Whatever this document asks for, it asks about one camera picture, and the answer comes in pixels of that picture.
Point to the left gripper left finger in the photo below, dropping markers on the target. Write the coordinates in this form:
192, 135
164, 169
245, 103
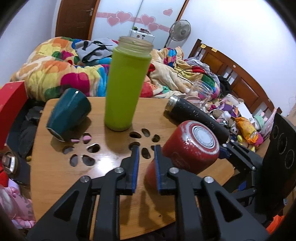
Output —
90, 206

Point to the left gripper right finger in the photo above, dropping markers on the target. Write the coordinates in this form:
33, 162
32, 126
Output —
204, 210

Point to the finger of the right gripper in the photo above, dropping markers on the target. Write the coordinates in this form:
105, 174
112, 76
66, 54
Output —
223, 153
242, 158

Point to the dark teal cup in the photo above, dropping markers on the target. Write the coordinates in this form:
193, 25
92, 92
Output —
70, 110

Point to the orange snack bag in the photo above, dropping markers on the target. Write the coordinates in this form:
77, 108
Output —
249, 132

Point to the round wooden table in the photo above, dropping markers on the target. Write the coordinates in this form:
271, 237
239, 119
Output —
53, 172

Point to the black thermos bottle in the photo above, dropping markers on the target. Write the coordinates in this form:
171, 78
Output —
180, 110

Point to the clear glass jar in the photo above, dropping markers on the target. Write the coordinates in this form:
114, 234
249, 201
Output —
199, 94

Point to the black bag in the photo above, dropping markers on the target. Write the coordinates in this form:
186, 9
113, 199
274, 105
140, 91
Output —
225, 87

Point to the wooden headboard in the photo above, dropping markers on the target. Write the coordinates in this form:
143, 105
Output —
242, 84

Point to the standing electric fan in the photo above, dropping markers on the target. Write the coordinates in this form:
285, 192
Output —
178, 34

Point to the green bottle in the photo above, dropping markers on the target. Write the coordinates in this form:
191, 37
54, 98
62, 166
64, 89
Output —
129, 65

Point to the red gift box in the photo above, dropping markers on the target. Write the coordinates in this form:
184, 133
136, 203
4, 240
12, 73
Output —
13, 97

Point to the white suitcase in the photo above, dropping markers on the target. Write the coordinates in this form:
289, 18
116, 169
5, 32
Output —
141, 35

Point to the colourful patchwork blanket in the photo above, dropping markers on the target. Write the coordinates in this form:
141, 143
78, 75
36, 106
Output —
55, 65

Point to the grey black garment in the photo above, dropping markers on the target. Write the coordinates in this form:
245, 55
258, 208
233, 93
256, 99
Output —
92, 50

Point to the white sliding wardrobe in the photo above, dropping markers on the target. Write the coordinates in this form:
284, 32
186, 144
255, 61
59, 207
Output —
116, 18

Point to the brown wooden door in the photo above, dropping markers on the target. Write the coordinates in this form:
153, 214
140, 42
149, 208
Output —
75, 18

